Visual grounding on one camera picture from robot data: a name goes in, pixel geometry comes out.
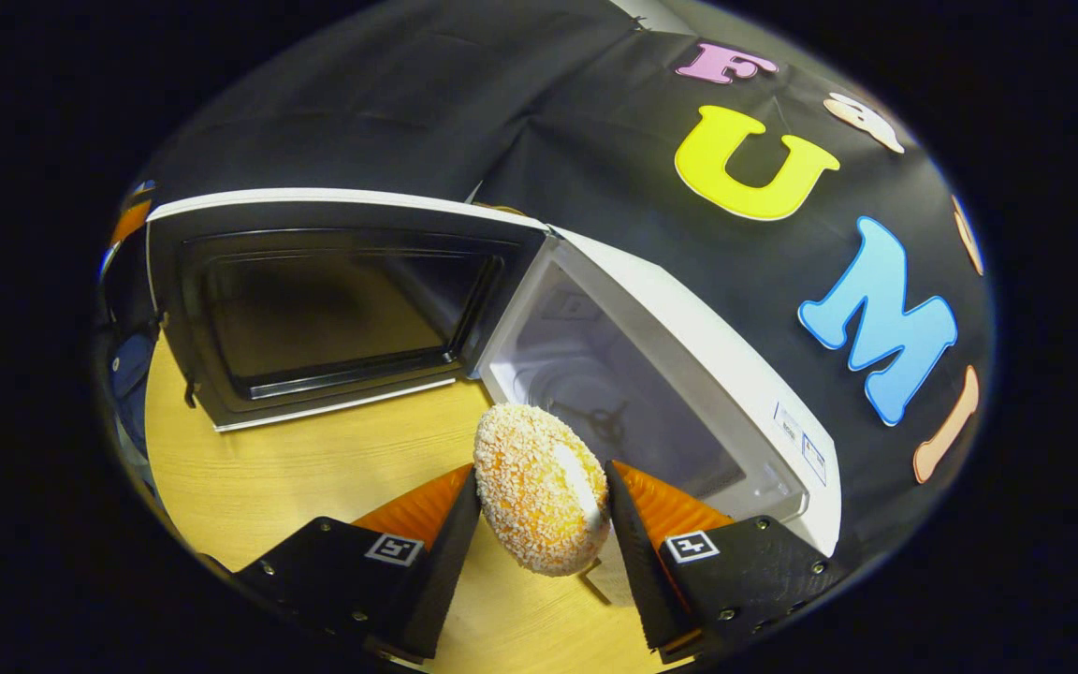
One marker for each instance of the blue cloth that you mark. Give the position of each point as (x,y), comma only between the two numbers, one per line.
(132,365)

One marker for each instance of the white microwave oven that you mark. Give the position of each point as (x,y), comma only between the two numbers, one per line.
(333,309)

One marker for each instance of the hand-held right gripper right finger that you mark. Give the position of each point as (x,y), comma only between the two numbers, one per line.
(637,562)

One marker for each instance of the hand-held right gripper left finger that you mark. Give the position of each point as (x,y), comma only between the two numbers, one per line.
(441,580)

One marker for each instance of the crumb coated orange doughnut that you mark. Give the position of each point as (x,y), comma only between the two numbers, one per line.
(539,487)

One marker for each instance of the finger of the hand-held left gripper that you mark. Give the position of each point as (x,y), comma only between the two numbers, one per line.
(130,223)

